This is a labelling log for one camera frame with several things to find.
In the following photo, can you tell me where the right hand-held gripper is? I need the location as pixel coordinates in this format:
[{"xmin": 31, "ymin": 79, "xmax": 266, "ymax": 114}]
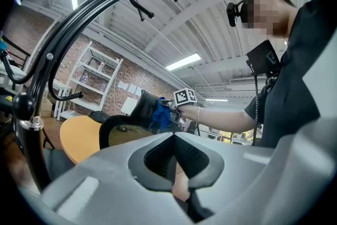
[{"xmin": 158, "ymin": 87, "xmax": 198, "ymax": 125}]

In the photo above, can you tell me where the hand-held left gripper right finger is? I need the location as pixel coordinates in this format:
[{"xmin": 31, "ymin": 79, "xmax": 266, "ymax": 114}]
[{"xmin": 173, "ymin": 112, "xmax": 337, "ymax": 225}]

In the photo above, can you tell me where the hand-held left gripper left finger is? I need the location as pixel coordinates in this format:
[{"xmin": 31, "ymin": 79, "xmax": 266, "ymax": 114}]
[{"xmin": 19, "ymin": 132, "xmax": 195, "ymax": 225}]

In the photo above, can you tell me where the blue cloth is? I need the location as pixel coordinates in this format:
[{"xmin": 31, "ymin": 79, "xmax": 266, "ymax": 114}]
[{"xmin": 148, "ymin": 97, "xmax": 172, "ymax": 131}]

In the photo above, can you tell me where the black mesh office chair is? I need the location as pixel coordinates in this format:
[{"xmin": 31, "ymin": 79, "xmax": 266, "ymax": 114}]
[{"xmin": 99, "ymin": 89, "xmax": 183, "ymax": 150}]

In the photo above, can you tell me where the person's right forearm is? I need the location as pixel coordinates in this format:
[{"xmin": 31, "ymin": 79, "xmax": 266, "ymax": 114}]
[{"xmin": 179, "ymin": 104, "xmax": 250, "ymax": 133}]

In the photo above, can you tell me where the black folding chair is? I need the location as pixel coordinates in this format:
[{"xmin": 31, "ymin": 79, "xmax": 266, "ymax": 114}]
[{"xmin": 42, "ymin": 126, "xmax": 77, "ymax": 183}]

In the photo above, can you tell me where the round yellow wooden table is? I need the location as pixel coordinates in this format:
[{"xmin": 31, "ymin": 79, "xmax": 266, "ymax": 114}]
[{"xmin": 59, "ymin": 115, "xmax": 104, "ymax": 165}]

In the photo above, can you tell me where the black bag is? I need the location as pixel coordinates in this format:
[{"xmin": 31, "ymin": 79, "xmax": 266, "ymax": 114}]
[{"xmin": 88, "ymin": 110, "xmax": 111, "ymax": 123}]

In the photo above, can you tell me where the white shelf unit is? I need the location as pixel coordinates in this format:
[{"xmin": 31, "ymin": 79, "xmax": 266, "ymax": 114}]
[{"xmin": 56, "ymin": 41, "xmax": 124, "ymax": 121}]

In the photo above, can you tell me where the person's black shirt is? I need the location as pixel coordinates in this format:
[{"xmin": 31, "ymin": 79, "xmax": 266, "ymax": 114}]
[{"xmin": 244, "ymin": 0, "xmax": 333, "ymax": 150}]

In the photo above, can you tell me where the black chest-mounted device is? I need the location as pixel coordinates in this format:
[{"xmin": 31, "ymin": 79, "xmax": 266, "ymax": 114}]
[{"xmin": 245, "ymin": 39, "xmax": 281, "ymax": 78}]

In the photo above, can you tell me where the black tripod stand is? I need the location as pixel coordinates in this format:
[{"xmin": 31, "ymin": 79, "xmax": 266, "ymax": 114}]
[{"xmin": 0, "ymin": 0, "xmax": 199, "ymax": 193}]

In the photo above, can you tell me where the person's head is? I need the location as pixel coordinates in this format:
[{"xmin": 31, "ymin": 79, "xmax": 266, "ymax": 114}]
[{"xmin": 241, "ymin": 0, "xmax": 297, "ymax": 38}]

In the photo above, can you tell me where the black head-mounted camera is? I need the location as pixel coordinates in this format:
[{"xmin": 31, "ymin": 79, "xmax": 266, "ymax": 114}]
[{"xmin": 226, "ymin": 0, "xmax": 245, "ymax": 28}]

